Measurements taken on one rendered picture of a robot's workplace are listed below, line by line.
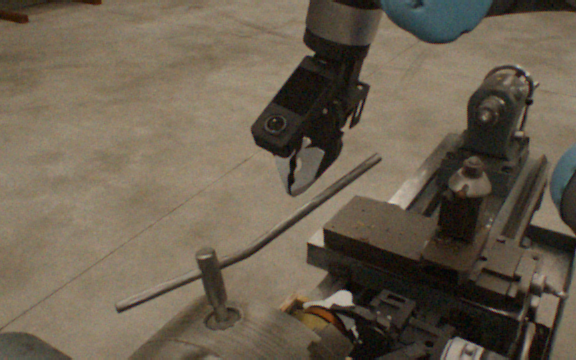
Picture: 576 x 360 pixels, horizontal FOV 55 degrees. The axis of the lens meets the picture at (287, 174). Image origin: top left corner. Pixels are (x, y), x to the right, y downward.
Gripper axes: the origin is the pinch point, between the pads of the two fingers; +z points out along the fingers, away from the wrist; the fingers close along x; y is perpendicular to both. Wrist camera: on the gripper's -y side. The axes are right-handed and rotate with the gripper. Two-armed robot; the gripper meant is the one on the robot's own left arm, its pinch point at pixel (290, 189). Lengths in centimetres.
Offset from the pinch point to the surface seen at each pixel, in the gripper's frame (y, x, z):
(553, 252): 121, -45, 69
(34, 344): -29.1, 10.5, 10.0
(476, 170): 45.2, -16.1, 11.6
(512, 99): 97, -13, 17
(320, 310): 2.2, -8.2, 18.6
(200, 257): -16.3, 0.8, 0.1
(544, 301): 94, -47, 69
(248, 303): -12.2, -3.8, 7.4
